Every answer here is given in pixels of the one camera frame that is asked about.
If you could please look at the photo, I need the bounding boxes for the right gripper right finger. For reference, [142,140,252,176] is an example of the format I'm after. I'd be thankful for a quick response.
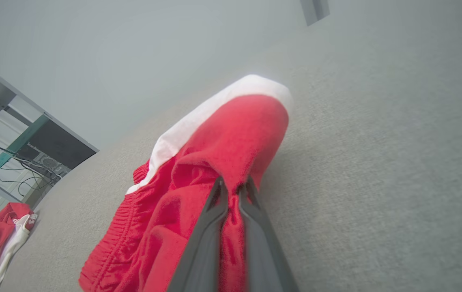
[238,176,300,292]

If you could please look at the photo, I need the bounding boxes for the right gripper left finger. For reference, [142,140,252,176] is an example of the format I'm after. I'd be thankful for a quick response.
[168,176,229,292]

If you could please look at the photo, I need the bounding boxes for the red Bulls 23 shorts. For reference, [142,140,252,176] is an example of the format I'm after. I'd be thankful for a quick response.
[79,74,294,292]

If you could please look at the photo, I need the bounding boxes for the black desk panel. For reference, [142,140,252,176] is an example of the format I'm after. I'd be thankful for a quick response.
[28,120,97,169]

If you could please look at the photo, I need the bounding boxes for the grey computer tower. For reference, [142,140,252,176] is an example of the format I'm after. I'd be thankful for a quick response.
[32,152,71,179]

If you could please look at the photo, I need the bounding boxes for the teal desk bar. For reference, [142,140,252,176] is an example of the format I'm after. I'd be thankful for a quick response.
[0,114,49,169]

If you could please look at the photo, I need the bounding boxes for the grey partition post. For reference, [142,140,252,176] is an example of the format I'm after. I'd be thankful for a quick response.
[300,0,331,27]

